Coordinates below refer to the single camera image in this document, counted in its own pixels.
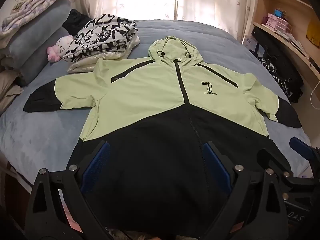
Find grey-blue pillow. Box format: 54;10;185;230
5;0;73;58
15;27;70;80

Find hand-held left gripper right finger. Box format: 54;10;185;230
200;141;288;240

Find black white patterned cloth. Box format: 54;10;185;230
257;56;294;103

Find floral folded quilt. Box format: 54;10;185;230
0;0;75;37

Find stack of pink boxes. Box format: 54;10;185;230
261;12;292;34

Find wooden bookshelf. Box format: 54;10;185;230
252;0;320;93

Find blue bed blanket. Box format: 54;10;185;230
0;19;313;188

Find green and black hooded jacket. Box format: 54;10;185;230
23;35;302;238

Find white cardboard box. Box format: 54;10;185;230
244;35;258;50

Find yellow bag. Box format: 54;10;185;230
306;20;320;44

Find black white printed folded garment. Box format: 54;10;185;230
62;15;138;63

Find black white patterned folded clothes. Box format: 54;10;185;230
67;36;140;73

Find beige cloth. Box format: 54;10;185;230
0;69;24;115

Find white cable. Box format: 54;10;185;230
309;80;320;110

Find pink white plush cat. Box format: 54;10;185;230
47;35;74;62

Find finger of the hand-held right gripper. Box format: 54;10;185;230
257;149;293;180
289;137;313;161

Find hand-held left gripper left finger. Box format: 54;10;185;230
25;141;113;240

